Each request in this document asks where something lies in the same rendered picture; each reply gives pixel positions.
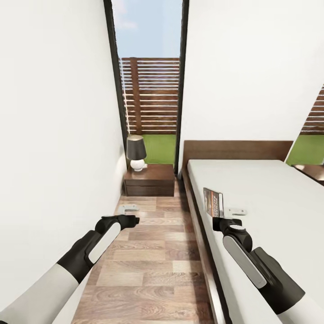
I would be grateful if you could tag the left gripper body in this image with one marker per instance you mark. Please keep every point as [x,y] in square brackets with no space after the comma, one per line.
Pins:
[129,221]

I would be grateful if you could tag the nightstand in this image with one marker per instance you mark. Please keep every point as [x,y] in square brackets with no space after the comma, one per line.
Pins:
[314,171]
[153,180]

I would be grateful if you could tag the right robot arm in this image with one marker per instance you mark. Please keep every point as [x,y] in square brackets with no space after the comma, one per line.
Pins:
[287,299]

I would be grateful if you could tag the hardback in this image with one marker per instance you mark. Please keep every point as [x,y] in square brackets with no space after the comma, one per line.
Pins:
[213,202]

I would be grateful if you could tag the bed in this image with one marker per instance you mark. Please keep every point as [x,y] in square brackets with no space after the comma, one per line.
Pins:
[285,218]

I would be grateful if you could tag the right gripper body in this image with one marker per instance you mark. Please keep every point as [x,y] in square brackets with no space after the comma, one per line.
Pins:
[219,222]

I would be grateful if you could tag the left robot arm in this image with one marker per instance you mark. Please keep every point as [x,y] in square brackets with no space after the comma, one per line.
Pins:
[43,301]

